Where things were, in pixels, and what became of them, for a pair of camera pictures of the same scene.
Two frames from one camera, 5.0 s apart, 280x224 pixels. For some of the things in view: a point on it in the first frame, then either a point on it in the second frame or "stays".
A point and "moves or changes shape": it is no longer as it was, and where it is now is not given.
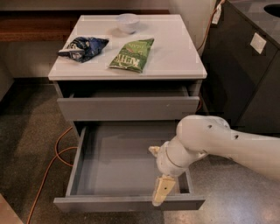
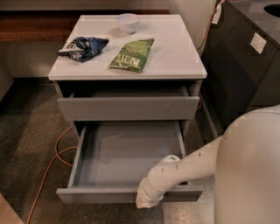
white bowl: [128, 22] stays
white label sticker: [258, 43] stays
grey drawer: [114, 170] moves or changes shape
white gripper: [164, 164] to [144, 194]
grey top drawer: [159, 105] stays
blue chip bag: [84, 49] stays
